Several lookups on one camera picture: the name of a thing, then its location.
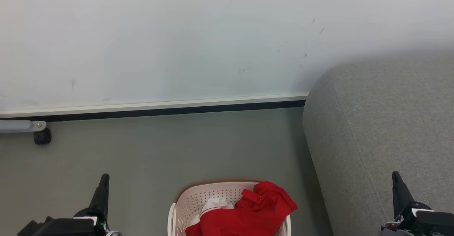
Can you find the beige perforated laundry basket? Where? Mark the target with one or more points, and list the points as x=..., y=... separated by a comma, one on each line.
x=198, y=197

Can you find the grey fabric sofa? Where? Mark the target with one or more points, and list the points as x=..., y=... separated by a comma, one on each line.
x=383, y=122

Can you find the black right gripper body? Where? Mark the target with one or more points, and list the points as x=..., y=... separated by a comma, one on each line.
x=425, y=223

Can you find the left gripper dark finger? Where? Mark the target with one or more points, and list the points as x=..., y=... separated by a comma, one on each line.
x=102, y=195

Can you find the red garment with white trim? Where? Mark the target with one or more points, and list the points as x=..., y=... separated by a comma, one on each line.
x=248, y=218

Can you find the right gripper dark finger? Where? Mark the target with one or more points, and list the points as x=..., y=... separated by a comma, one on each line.
x=400, y=193

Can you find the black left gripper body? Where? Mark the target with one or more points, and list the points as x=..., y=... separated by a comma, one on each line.
x=64, y=227

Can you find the grey metal frame bar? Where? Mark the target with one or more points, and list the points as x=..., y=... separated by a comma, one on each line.
x=17, y=126

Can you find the black caster wheel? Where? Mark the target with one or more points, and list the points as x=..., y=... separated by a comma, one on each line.
x=42, y=136

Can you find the white wall baseboard strip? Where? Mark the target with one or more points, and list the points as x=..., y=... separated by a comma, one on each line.
x=142, y=106

